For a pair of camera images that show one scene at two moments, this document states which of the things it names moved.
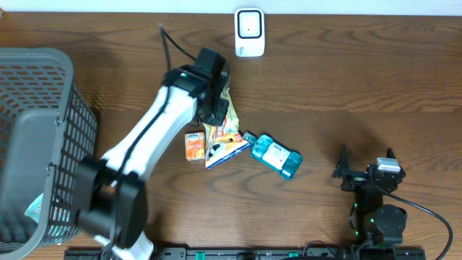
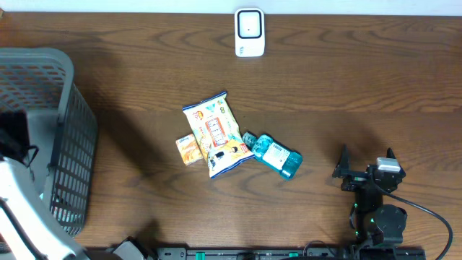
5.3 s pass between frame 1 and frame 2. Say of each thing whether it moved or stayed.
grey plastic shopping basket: stayed
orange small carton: moved
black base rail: stayed
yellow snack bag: moved
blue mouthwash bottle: stayed
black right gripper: stayed
